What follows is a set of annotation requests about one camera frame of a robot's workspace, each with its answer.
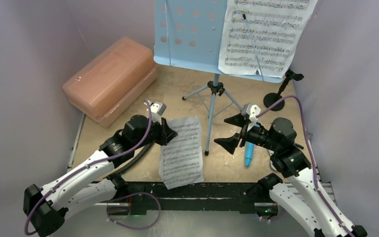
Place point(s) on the blue toy microphone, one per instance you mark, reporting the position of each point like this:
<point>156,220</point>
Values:
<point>249,151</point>

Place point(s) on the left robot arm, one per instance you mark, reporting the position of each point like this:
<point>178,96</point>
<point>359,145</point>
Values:
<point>49,206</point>

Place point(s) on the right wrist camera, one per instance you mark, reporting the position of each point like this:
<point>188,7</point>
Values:
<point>250,112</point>

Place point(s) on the sheet music bottom page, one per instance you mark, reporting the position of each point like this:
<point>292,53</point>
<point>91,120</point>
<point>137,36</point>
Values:
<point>181,161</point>

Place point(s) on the sheet music top page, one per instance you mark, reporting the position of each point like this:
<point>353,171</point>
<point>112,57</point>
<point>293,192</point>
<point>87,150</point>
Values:
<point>260,37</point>

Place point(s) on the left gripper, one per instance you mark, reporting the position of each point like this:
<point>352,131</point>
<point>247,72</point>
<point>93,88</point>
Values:
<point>166,134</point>

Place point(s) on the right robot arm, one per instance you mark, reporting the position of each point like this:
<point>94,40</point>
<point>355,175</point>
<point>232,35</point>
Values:
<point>313,209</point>

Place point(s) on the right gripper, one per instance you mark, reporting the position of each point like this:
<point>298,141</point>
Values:
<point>243,132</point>

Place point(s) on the black microphone desk stand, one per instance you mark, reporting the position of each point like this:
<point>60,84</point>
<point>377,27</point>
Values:
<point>272,98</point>

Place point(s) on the blue music stand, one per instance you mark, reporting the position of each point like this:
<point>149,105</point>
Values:
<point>188,34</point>

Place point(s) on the pink plastic storage box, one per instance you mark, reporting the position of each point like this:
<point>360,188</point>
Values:
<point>112,81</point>

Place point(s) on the sheet music page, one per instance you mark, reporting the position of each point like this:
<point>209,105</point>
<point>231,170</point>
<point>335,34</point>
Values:
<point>181,161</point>
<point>260,37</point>

